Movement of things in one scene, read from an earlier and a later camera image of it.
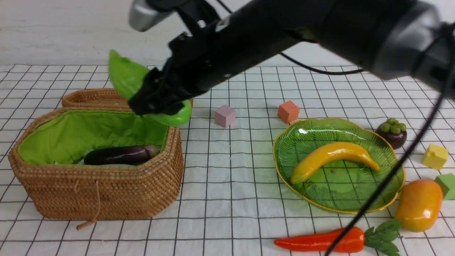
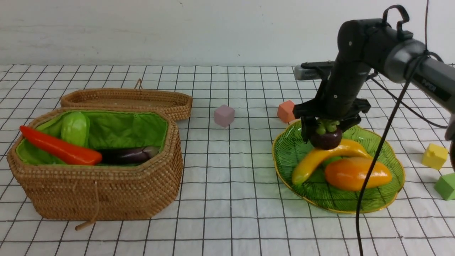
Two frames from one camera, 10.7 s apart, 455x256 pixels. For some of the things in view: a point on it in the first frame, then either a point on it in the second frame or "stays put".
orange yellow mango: [419, 205] to [351, 173]
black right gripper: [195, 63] to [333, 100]
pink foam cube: [225, 116] stays put
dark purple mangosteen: [395, 132] to [328, 135]
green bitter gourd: [128, 75] to [75, 128]
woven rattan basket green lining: [64, 137] stays put
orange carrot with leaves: [381, 236] to [73, 153]
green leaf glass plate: [343, 186] stays put
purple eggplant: [127, 155] stays put
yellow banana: [332, 152] stays put
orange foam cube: [288, 111] stays put
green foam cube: [447, 182] stays put
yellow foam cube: [434, 156] stays put
